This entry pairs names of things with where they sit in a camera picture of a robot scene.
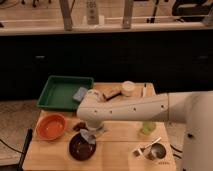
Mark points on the grey towel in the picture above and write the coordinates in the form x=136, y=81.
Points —
x=90, y=136

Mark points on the dark red bowl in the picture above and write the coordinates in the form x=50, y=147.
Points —
x=80, y=149

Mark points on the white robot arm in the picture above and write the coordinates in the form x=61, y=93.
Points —
x=195, y=109

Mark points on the orange bowl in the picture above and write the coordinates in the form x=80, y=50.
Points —
x=51, y=127

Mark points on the white cup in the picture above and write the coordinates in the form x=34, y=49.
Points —
x=127, y=88

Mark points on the grey sponge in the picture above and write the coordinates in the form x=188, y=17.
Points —
x=79, y=95

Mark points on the green plastic tray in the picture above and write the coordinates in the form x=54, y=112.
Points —
x=58, y=92

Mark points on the light green cup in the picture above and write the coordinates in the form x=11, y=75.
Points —
x=148, y=128

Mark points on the metal cup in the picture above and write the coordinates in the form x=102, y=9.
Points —
x=157, y=151

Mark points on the black bar left of table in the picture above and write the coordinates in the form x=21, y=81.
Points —
x=27, y=141

